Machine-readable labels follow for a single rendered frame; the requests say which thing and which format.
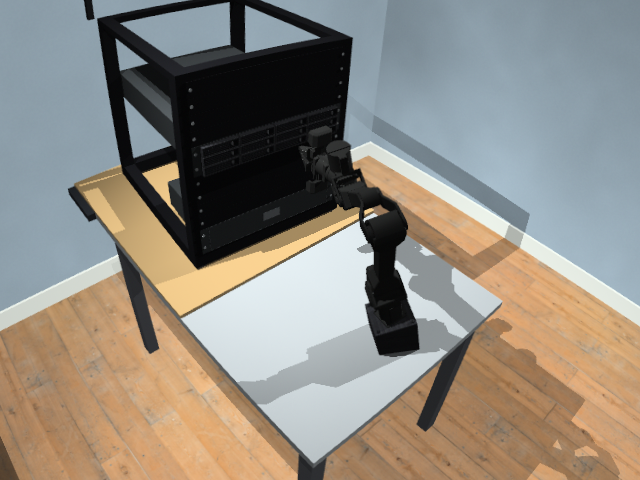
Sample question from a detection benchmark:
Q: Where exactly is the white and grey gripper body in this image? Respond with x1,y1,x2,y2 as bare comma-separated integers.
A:
306,126,332,194

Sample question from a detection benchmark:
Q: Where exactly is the black rack frame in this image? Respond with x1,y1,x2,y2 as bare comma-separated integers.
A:
98,0,353,269

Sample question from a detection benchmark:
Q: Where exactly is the tan wooden board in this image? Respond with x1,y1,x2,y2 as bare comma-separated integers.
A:
74,160,360,318

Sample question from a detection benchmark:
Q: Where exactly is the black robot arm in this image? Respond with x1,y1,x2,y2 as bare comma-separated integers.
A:
326,140,408,327

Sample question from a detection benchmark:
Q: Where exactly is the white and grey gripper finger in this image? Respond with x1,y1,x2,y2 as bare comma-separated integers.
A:
299,146,315,159
299,149,313,172

